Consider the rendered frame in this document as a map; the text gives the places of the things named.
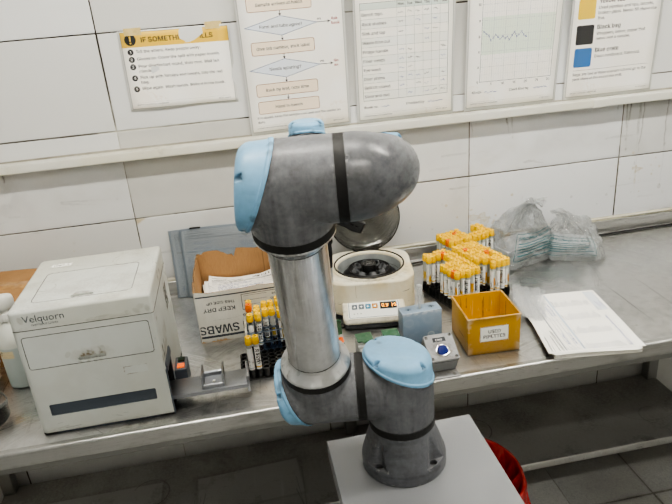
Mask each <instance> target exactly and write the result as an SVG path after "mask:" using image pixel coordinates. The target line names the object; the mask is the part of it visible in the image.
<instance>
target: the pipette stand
mask: <svg viewBox="0 0 672 504"><path fill-rule="evenodd" d="M398 325H399V334H400V336H401V337H405V338H409V339H412V340H414V341H415V342H418V343H420V344H421V343H422V339H423V337H424V336H428V335H434V334H441V333H442V308H441V307H440V306H439V305H438V303H437V302H436V301H435V302H429V303H424V304H421V309H419V305H412V306H406V307H400V308H398Z"/></svg>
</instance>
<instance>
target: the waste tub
mask: <svg viewBox="0 0 672 504"><path fill-rule="evenodd" d="M451 298H452V331H453V333H454V334H455V336H456V338H457V339H458V341H459V343H460V344H461V346H462V347H463V349H464V351H465V352H466V354H467V356H474V355H482V354H489V353H496V352H504V351H511V350H518V349H520V325H521V315H522V313H521V312H520V311H519V309H518V308H517V307H516V306H515V305H514V304H513V302H512V301H511V300H510V299H509V298H508V297H507V295H506V294H505V293H504V292H503V291H502V290H494V291H486V292H478V293H470V294H462V295H454V296H451Z"/></svg>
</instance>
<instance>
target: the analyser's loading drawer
mask: <svg viewBox="0 0 672 504"><path fill-rule="evenodd" d="M213 379H215V382H213V381H212V380H213ZM170 385H171V390H172V395H173V399H174V400H175V399H181V398H187V397H193V396H199V395H205V394H211V393H217V392H223V391H229V390H235V389H241V388H247V387H248V391H251V384H250V374H249V367H248V361H245V368H244V369H238V370H231V371H225V370H224V364H223V361H222V362H221V369H218V370H212V371H206V372H204V369H203V365H201V368H200V376H195V377H188V378H182V379H176V380H170Z"/></svg>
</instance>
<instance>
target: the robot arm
mask: <svg viewBox="0 0 672 504"><path fill-rule="evenodd" d="M288 134H289V135H288V137H282V138H273V137H268V139H263V140H256V141H249V142H246V143H244V144H242V145H241V146H240V147H239V149H238V151H237V154H236V158H235V167H234V216H235V224H236V227H237V229H238V230H239V231H241V232H243V231H244V232H245V233H249V232H250V231H251V232H252V236H253V240H254V242H255V244H256V245H257V246H258V247H259V248H260V249H261V250H262V251H264V252H266V253H267V254H268V259H269V264H270V269H271V274H272V279H273V284H274V289H275V294H276V299H277V304H278V309H279V314H280V319H281V324H282V329H283V334H284V339H285V344H286V349H285V351H284V353H283V355H282V357H281V359H279V360H278V361H277V362H276V364H275V368H274V387H275V393H276V395H277V403H278V407H279V410H280V413H281V415H282V417H283V418H284V420H285V421H286V422H287V423H289V424H291V425H304V426H312V425H314V424H324V423H337V422H349V421H363V420H369V426H368V429H367V433H366V436H365V439H364V442H363V446H362V458H363V465H364V468H365V470H366V471H367V473H368V474H369V475H370V476H371V477H372V478H373V479H375V480H376V481H378V482H380V483H382V484H385V485H387V486H391V487H397V488H411V487H417V486H421V485H424V484H427V483H429V482H431V481H432V480H434V479H435V478H436V477H438V476H439V475H440V473H441V472H442V471H443V469H444V467H445V464H446V448H445V444H444V441H443V439H442V436H441V434H440V432H439V430H438V427H437V425H436V423H435V410H434V379H435V376H434V372H433V367H432V359H431V356H430V354H429V352H428V351H427V349H426V348H425V347H424V346H422V345H421V344H420V343H418V342H415V341H414V340H412V339H409V338H405V337H401V336H380V337H376V338H375V339H374V340H370V341H368V342H367V343H366V344H365V346H364V348H363V350H362V352H350V353H349V351H348V349H347V347H346V346H345V344H344V343H343V342H342V341H340V340H339V336H338V328H337V319H336V311H335V303H334V294H333V286H332V273H333V256H332V245H331V244H332V243H333V240H332V238H333V236H334V234H335V232H336V224H338V225H340V226H343V227H345V228H347V229H348V230H350V231H352V232H355V233H360V234H362V232H363V230H364V228H365V226H366V224H365V222H364V221H363V220H366V219H370V218H373V217H376V216H379V215H381V214H383V213H385V212H387V211H389V210H391V209H393V208H395V207H396V206H397V205H399V204H400V203H402V202H403V201H404V200H405V199H406V198H407V197H408V196H409V195H410V194H411V193H412V192H413V190H414V189H415V187H416V185H417V182H418V180H419V174H420V163H419V159H418V156H417V154H416V152H415V150H414V148H413V147H412V146H411V145H410V144H409V143H408V142H407V141H405V140H404V139H402V137H401V135H400V134H399V133H397V132H381V133H378V132H369V131H345V132H338V133H326V132H325V127H324V122H323V121H322V120H321V119H318V118H302V119H297V120H293V121H291V122H290V123H289V125H288ZM347 187H348V188H347ZM349 210H350V211H349Z"/></svg>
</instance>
